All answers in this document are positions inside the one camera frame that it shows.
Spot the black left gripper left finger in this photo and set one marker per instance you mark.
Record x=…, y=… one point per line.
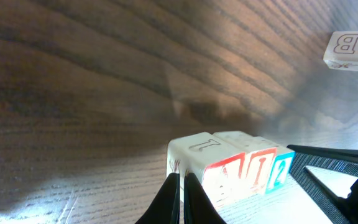
x=165, y=207

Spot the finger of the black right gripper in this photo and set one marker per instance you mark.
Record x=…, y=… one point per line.
x=340, y=160

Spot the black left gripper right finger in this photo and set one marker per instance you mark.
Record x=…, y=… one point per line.
x=198, y=209

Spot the red letter A block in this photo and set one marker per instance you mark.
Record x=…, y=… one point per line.
x=216, y=164

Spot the blue number 2 block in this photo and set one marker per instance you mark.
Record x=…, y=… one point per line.
x=281, y=165

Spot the red letter I block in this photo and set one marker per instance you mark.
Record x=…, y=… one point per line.
x=260, y=154

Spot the green number 4 block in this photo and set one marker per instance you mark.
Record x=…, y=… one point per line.
x=342, y=51

